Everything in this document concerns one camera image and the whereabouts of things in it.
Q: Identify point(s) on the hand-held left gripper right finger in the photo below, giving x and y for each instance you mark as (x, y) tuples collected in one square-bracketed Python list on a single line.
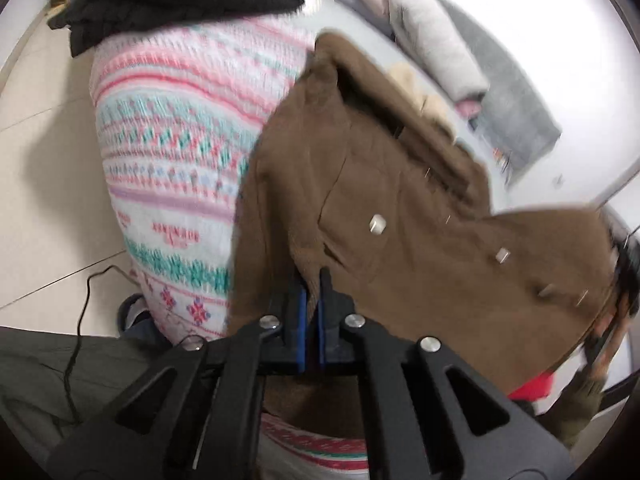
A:
[(323, 320)]

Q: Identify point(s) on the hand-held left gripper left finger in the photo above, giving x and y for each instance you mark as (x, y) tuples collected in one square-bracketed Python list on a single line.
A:
[(300, 320)]

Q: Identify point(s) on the brown coat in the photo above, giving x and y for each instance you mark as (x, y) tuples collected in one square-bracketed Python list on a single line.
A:
[(400, 260)]

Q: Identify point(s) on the person's right forearm olive sleeve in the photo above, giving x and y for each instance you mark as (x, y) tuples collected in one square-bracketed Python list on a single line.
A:
[(580, 405)]

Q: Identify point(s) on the person's right hand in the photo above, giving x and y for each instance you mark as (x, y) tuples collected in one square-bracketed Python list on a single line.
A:
[(612, 340)]

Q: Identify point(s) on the red plastic stool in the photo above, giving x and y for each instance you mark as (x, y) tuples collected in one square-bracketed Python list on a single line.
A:
[(535, 387)]

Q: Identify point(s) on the dark blue slipper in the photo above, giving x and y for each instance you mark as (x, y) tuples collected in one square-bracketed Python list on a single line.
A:
[(132, 317)]

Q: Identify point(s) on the orange white device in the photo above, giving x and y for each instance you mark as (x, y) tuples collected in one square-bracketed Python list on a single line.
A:
[(500, 154)]

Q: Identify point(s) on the dark grey garment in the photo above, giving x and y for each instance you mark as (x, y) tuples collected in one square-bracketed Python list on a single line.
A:
[(515, 115)]

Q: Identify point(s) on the patterned knit sweater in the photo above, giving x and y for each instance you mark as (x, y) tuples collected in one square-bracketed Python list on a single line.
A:
[(175, 160)]

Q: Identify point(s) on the mauve pillow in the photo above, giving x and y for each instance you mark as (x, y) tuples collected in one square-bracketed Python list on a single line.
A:
[(469, 109)]

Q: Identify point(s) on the beige fur collar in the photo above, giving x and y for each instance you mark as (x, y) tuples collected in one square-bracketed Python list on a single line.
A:
[(415, 85)]

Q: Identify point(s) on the person's olive pants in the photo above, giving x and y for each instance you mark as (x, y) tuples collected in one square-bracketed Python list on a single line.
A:
[(50, 370)]

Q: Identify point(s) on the light grey folded garment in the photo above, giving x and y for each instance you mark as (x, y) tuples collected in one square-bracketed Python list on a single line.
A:
[(440, 45)]

